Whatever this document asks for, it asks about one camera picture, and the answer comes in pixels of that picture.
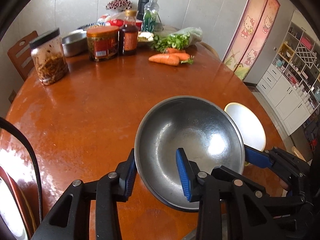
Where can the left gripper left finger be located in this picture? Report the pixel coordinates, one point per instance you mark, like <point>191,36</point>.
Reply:
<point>69,217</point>

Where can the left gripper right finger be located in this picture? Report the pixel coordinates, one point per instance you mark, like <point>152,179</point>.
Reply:
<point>246,216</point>

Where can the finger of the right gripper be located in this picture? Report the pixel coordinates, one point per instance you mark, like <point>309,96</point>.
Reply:
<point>285,165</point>

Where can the yellow white ceramic bowl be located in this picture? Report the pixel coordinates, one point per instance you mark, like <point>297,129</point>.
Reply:
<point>249,126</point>

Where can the stainless steel bowl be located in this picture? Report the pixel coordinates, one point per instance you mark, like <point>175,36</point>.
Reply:
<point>207,134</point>

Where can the person's right hand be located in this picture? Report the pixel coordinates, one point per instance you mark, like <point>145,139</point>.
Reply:
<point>284,185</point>

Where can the white shelving cabinet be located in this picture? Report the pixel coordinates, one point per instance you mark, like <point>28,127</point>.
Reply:
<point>291,83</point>

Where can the wooden chair behind table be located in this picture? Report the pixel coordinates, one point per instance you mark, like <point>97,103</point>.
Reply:
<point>212,50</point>

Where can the rear carrot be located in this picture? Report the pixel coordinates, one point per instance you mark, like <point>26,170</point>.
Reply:
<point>181,54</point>

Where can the carrot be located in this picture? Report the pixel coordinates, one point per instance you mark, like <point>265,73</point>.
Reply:
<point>168,59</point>
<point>181,54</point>

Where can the front carrot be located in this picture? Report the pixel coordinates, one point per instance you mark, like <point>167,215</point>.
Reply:
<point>168,59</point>

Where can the Hello Kitty folding screen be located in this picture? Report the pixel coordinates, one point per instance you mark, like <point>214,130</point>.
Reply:
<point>250,36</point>

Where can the bag of green vegetables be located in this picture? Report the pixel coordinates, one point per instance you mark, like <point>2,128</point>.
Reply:
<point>178,40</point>

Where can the glass jar black lid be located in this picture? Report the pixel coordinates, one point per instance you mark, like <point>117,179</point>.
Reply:
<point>48,57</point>

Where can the brown slatted wooden chair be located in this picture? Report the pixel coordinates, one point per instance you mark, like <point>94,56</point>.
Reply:
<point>20,55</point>

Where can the steel basin on table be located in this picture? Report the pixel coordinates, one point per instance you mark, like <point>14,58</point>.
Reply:
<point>75,43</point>

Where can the red lid sauce jar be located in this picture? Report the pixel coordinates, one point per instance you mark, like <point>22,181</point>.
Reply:
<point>102,42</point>

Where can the dark soy sauce bottle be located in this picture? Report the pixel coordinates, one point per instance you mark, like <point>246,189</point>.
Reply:
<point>128,34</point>

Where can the clear plastic bottle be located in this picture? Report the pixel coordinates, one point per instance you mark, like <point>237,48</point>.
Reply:
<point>150,16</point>

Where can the red snack package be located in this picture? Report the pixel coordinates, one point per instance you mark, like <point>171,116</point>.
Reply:
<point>107,19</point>

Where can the black thermos flask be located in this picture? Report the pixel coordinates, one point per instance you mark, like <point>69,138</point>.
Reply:
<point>140,9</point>

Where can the lower wall socket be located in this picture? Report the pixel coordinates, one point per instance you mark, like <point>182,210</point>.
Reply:
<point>12,96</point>

